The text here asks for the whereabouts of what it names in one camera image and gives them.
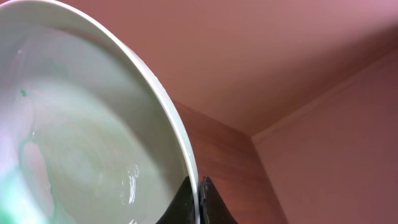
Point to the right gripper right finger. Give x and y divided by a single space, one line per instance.
213 210

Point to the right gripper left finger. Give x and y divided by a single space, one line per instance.
181 208

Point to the light blue plate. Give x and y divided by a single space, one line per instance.
88 133

